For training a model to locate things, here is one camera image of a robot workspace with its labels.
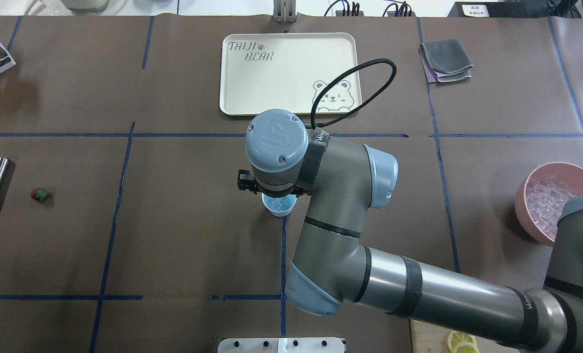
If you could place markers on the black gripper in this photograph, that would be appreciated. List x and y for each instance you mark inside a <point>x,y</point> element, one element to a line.
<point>245,180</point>

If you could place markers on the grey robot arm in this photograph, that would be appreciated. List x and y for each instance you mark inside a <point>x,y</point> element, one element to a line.
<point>332,266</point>

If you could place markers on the light blue plastic cup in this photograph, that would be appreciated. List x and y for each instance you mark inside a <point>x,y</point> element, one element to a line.
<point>281,206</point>

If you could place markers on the pink bowl of ice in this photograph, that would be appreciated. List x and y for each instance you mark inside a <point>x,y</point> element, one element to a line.
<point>541,197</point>

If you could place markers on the cream bear serving tray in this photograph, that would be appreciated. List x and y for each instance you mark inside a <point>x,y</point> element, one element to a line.
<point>286,71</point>

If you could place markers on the red strawberry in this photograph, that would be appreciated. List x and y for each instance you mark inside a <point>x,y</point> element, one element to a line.
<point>40,194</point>

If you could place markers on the grey folded cloth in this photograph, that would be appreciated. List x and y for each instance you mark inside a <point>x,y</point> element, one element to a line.
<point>445,61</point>

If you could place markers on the wooden cutting board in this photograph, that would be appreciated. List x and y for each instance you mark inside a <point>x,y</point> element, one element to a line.
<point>427,338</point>

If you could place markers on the lemon slices row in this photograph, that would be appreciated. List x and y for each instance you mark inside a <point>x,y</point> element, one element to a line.
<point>461,342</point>

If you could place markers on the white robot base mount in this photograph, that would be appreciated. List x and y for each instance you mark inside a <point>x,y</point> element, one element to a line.
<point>283,345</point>

